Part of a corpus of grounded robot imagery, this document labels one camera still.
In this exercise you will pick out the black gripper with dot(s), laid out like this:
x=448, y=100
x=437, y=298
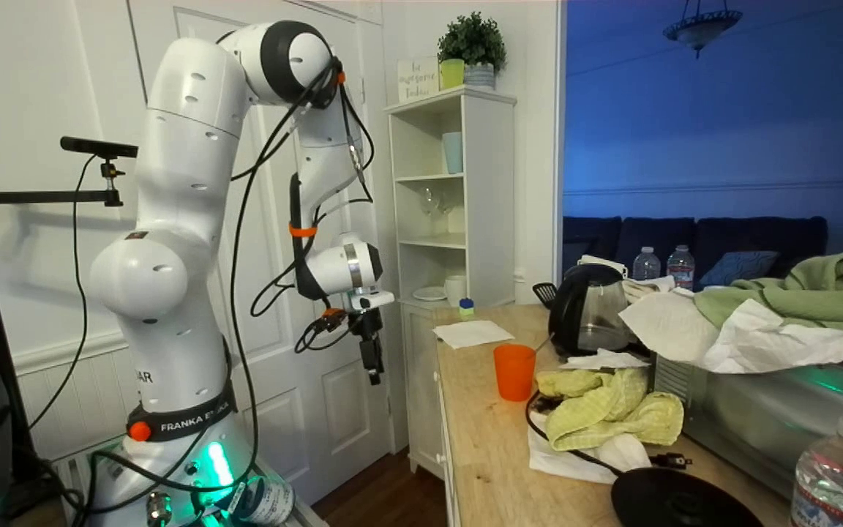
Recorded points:
x=368, y=330

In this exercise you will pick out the white kitchen drawer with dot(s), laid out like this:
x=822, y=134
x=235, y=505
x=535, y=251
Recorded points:
x=422, y=388

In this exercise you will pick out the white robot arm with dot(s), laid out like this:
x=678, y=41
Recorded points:
x=188, y=457

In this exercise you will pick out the white paper napkin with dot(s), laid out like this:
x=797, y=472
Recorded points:
x=469, y=334

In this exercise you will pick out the orange plastic cup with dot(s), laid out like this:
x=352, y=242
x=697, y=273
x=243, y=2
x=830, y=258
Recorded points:
x=514, y=369

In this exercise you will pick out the yellow-green cloth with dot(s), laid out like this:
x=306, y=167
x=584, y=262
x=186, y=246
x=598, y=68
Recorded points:
x=598, y=404

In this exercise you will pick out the black electric kettle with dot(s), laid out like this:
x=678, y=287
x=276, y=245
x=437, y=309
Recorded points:
x=584, y=312

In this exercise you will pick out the white shelf unit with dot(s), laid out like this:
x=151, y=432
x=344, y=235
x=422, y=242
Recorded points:
x=454, y=232

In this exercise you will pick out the light blue cup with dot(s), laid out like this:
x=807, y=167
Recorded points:
x=451, y=150

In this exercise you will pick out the black round kettle base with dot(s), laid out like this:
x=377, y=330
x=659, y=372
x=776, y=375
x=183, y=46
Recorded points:
x=671, y=498

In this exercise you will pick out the clear water bottle on sofa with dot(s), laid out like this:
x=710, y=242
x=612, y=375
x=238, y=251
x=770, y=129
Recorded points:
x=646, y=264

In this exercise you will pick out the yellow-green pot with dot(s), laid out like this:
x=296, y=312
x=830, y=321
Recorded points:
x=451, y=75

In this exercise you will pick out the potted green plant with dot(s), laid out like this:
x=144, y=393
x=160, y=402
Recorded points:
x=479, y=46

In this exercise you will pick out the white crumpled paper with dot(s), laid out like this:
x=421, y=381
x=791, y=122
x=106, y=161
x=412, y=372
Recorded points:
x=753, y=340

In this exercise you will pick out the dark blue sofa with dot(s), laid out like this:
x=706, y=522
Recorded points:
x=724, y=246

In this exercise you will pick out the silver metal container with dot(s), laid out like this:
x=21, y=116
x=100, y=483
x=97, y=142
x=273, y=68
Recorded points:
x=757, y=423

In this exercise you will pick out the green towel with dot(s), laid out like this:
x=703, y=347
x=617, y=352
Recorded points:
x=810, y=293

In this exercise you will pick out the hanging ceiling lamp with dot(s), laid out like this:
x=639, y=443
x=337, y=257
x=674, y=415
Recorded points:
x=700, y=24

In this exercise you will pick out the black camera on stand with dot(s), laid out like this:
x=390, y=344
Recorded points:
x=97, y=148

